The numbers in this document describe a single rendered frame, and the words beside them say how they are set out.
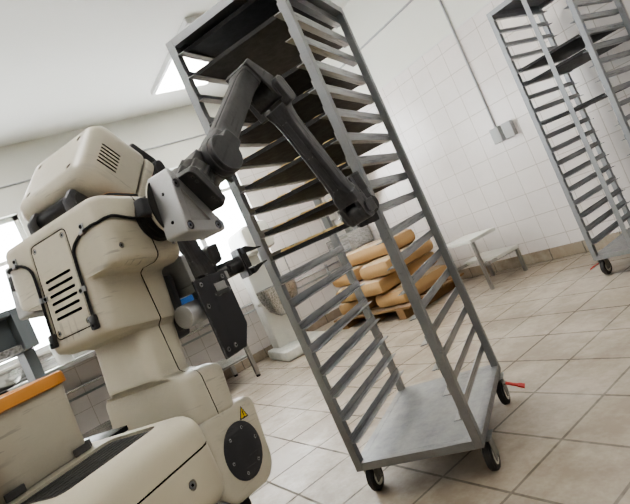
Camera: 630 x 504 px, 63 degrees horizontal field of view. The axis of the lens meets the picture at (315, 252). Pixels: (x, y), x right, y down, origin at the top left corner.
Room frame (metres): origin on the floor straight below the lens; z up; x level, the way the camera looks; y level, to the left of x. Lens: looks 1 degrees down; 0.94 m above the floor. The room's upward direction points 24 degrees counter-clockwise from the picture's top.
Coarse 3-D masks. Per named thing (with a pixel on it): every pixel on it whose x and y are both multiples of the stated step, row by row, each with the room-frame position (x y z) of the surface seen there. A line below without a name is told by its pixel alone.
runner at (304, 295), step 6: (348, 264) 2.39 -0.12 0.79; (336, 270) 2.26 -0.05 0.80; (342, 270) 2.31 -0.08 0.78; (348, 270) 2.33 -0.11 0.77; (330, 276) 2.19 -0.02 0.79; (336, 276) 2.24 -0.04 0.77; (318, 282) 2.08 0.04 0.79; (324, 282) 2.12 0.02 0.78; (330, 282) 2.13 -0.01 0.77; (312, 288) 2.02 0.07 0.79; (318, 288) 2.06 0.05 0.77; (300, 294) 1.93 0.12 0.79; (306, 294) 1.96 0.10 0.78; (312, 294) 1.96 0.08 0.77; (288, 300) 1.84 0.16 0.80; (294, 300) 1.88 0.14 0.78; (300, 300) 1.91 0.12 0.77; (294, 306) 1.84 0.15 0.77
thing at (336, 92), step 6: (312, 84) 1.65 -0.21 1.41; (312, 90) 1.66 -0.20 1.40; (330, 90) 1.77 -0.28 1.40; (336, 90) 1.83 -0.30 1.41; (342, 90) 1.89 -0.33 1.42; (348, 90) 1.95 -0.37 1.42; (336, 96) 1.86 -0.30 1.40; (342, 96) 1.89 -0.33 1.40; (348, 96) 1.93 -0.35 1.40; (354, 96) 1.99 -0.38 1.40; (360, 96) 2.06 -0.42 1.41; (366, 96) 2.13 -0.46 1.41; (360, 102) 2.11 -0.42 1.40; (366, 102) 2.16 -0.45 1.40; (372, 102) 2.21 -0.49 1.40
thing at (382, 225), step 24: (288, 0) 1.66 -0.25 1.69; (288, 24) 1.65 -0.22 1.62; (312, 72) 1.65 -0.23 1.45; (336, 120) 1.64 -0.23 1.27; (360, 168) 1.64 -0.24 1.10; (384, 216) 1.66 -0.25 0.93; (384, 240) 1.65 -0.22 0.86; (408, 288) 1.65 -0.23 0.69; (432, 336) 1.64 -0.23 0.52; (456, 384) 1.64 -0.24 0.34; (480, 432) 1.66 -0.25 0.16
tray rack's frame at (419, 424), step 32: (224, 0) 1.73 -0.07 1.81; (320, 0) 1.99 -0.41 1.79; (192, 32) 1.80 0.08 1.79; (352, 32) 2.21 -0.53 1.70; (416, 192) 2.19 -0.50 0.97; (448, 256) 2.19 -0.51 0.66; (384, 352) 2.39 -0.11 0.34; (416, 384) 2.38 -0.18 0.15; (480, 384) 2.07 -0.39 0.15; (384, 416) 2.17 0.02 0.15; (416, 416) 2.03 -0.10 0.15; (448, 416) 1.91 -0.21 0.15; (480, 416) 1.79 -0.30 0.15; (384, 448) 1.88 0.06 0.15; (416, 448) 1.77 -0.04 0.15; (448, 448) 1.69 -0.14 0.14
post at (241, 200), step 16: (176, 64) 1.85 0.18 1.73; (192, 80) 1.86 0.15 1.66; (192, 96) 1.85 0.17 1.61; (208, 128) 1.85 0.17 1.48; (240, 208) 1.85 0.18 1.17; (256, 224) 1.86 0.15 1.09; (256, 240) 1.85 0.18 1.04; (272, 272) 1.85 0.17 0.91; (288, 304) 1.85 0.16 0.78; (304, 336) 1.85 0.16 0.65; (304, 352) 1.86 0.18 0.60; (320, 384) 1.85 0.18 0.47; (336, 400) 1.87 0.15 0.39; (336, 416) 1.85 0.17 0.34; (352, 448) 1.85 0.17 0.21
